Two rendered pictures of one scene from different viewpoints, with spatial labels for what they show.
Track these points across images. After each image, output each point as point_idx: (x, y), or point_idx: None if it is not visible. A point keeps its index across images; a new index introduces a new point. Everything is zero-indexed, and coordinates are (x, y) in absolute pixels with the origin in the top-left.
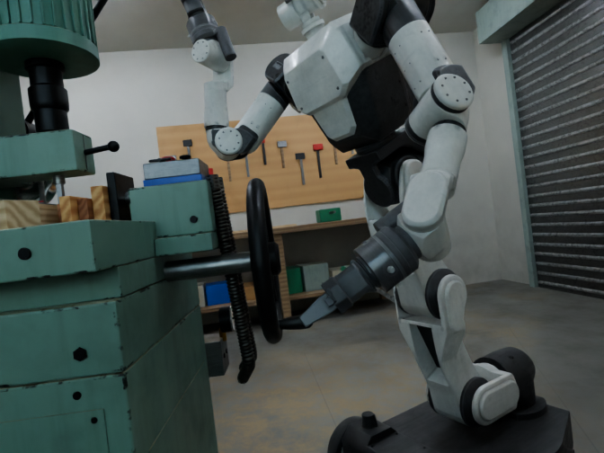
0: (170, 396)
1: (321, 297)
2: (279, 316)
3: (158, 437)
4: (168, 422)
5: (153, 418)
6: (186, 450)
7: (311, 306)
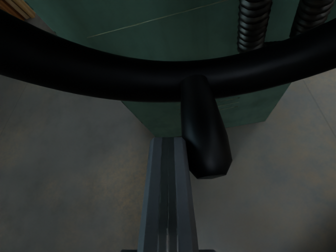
0: (154, 2)
1: (139, 236)
2: (321, 54)
3: (109, 32)
4: (139, 26)
5: (96, 16)
6: (191, 51)
7: (145, 180)
